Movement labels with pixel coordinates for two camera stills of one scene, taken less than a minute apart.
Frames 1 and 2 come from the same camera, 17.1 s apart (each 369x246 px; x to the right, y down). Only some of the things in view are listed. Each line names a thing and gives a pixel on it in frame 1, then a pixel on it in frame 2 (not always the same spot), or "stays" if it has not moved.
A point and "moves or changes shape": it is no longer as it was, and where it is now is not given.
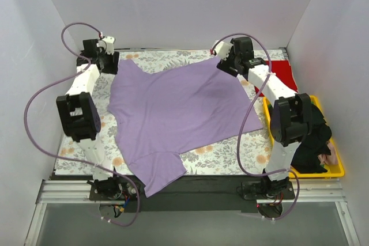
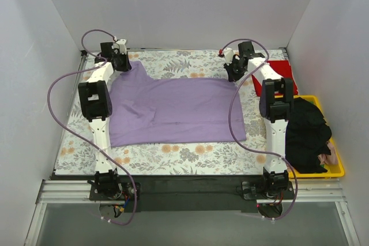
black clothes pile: x=313 y=146 stays
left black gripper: x=110 y=62 -> x=122 y=63
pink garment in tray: x=328 y=159 stays
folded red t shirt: x=283 y=71 stays
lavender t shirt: x=158 y=114 moves or changes shape
